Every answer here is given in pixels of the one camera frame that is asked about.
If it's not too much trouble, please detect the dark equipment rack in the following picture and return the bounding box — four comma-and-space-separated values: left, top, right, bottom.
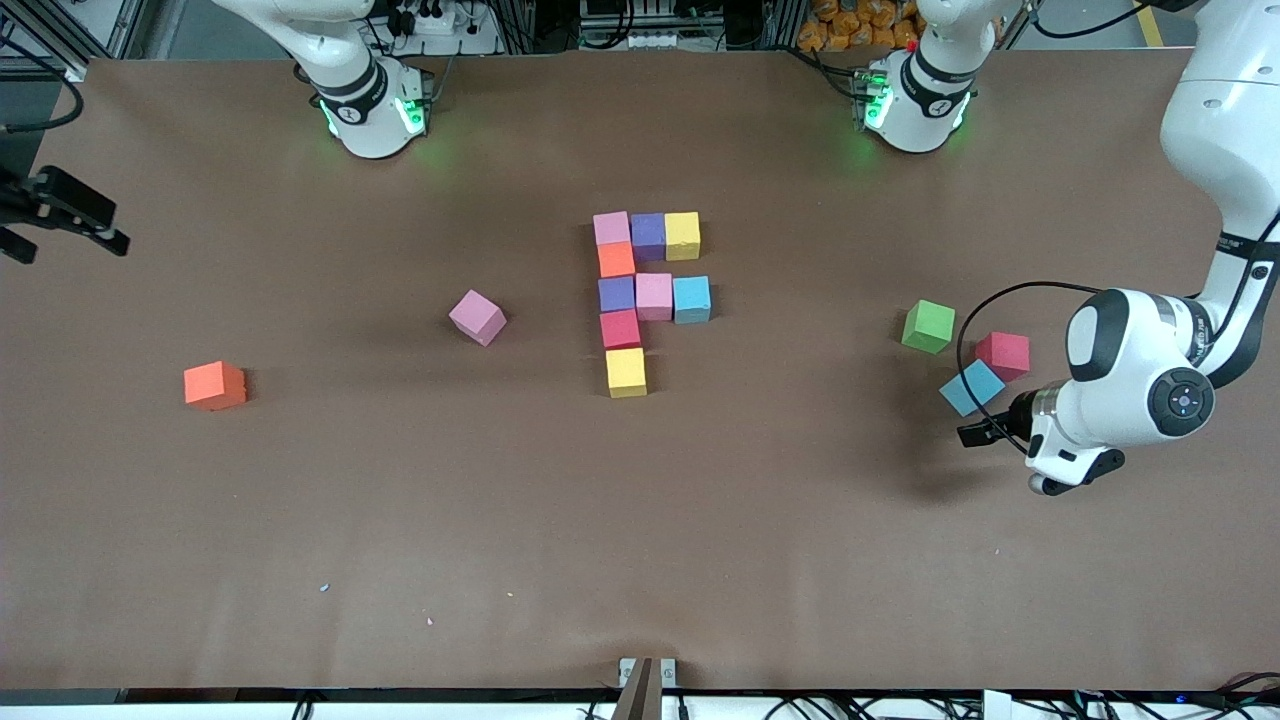
575, 0, 791, 51

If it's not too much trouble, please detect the pile of orange toys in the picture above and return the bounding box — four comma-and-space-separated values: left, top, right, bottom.
797, 0, 926, 53

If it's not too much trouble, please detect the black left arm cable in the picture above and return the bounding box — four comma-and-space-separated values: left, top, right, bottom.
955, 0, 1280, 456

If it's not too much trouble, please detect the blue foam cube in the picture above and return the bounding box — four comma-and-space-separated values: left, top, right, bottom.
939, 359, 1007, 418
672, 276, 712, 326

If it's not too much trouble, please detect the front camera mount post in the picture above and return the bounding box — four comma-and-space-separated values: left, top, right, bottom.
618, 657, 678, 720

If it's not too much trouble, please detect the aluminium frame profile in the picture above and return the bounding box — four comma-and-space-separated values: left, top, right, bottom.
1195, 0, 1280, 136
0, 0, 151, 83

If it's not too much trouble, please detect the large table cover sheet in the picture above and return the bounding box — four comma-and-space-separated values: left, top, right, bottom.
0, 50, 1280, 693

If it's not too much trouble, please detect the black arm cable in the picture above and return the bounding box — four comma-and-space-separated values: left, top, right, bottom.
955, 0, 1280, 456
0, 30, 83, 136

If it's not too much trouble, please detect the green foam cube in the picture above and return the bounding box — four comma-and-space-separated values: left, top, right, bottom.
901, 299, 956, 355

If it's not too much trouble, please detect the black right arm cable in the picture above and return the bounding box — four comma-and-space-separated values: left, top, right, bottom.
0, 30, 83, 136

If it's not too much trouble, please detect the yellow foam cube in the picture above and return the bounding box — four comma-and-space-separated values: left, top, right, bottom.
605, 347, 648, 400
664, 212, 702, 263

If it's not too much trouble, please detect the white power strip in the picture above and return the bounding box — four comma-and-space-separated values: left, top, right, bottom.
385, 0, 461, 36

